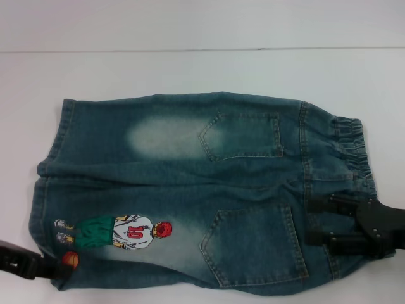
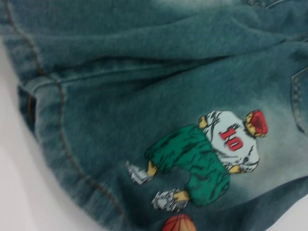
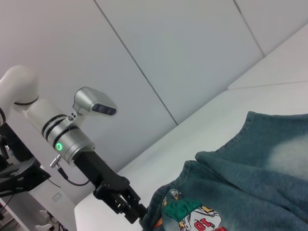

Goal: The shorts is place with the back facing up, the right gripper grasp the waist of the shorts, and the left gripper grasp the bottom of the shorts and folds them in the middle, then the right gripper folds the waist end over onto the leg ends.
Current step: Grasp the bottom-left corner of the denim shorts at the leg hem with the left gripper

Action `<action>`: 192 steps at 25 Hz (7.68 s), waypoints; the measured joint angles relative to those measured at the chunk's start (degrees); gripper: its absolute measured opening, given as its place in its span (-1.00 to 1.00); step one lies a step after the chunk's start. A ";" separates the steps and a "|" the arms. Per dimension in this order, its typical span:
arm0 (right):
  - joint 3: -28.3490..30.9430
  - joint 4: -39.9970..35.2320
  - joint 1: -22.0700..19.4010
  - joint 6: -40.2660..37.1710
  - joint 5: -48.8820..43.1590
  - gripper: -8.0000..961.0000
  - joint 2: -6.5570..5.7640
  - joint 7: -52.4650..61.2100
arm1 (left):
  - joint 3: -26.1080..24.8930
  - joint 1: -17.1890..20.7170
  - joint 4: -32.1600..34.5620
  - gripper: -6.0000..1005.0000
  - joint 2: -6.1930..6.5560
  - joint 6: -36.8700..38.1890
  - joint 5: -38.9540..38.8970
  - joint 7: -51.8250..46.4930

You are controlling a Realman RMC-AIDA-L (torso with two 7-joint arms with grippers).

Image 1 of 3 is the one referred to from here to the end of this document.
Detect blue denim shorts with print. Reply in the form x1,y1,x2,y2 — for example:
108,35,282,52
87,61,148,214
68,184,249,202
30,91,397,291

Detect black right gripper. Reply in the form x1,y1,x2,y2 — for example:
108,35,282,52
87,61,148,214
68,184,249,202
308,195,405,261

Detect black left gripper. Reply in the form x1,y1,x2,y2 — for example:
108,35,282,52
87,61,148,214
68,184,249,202
0,240,72,281

